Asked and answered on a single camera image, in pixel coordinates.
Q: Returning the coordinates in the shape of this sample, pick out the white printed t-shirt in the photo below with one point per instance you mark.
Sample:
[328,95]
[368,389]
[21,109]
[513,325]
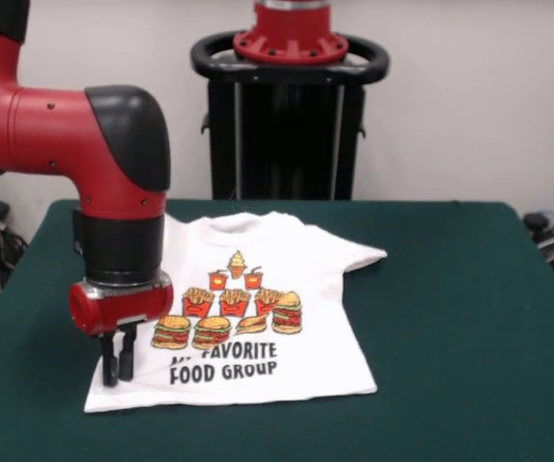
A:
[306,361]

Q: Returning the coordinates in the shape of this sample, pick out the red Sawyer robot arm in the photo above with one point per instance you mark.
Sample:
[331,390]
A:
[65,139]

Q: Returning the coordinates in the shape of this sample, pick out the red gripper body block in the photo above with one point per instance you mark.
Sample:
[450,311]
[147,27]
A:
[118,308]

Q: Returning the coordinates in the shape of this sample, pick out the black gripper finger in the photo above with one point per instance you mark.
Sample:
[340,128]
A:
[128,353]
[109,361]

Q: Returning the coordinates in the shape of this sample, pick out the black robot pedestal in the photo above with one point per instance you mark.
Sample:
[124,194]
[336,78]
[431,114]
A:
[282,144]

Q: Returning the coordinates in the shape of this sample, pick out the dark green table cloth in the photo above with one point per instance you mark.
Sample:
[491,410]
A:
[450,337]

